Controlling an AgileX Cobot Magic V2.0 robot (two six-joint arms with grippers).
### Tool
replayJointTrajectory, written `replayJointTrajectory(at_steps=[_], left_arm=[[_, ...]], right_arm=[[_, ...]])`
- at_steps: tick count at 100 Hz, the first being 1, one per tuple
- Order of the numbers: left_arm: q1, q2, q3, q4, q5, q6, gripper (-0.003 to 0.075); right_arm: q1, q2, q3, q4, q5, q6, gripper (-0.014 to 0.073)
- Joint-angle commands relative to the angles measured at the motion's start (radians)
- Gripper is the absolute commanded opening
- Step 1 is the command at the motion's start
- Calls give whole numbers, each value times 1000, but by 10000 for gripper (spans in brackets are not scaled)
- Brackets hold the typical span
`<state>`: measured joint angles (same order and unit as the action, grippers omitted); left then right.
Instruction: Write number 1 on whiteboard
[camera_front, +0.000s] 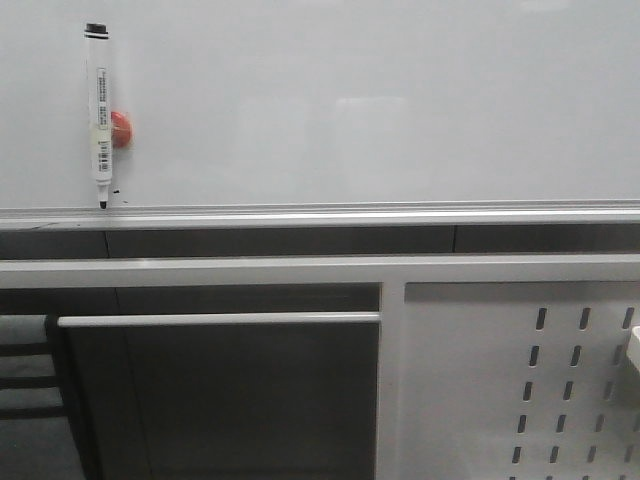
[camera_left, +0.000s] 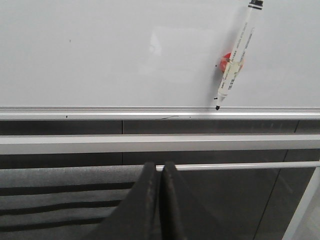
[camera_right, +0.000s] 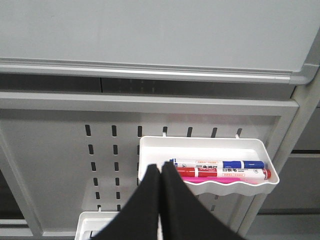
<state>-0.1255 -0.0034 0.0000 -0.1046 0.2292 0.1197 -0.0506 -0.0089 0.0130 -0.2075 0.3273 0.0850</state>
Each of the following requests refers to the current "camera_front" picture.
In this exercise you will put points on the red round magnet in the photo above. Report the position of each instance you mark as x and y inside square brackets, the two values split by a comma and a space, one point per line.
[121, 130]

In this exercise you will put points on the white black whiteboard marker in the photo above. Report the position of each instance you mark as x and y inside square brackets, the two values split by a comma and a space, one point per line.
[98, 77]

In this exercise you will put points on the dark grey panel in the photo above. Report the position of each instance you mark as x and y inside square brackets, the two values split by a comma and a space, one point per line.
[268, 401]

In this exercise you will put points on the white perforated pegboard panel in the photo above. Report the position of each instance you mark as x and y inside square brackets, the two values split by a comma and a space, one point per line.
[517, 381]

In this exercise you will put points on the white metal stand frame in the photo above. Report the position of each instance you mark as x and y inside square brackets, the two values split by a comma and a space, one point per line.
[62, 287]

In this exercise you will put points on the white horizontal handle bar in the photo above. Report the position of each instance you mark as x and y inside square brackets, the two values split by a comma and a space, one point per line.
[154, 320]

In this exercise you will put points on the whiteboard with aluminium frame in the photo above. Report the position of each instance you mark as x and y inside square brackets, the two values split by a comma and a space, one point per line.
[286, 113]

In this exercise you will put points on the black chair frame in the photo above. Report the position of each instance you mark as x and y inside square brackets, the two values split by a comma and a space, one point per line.
[45, 433]

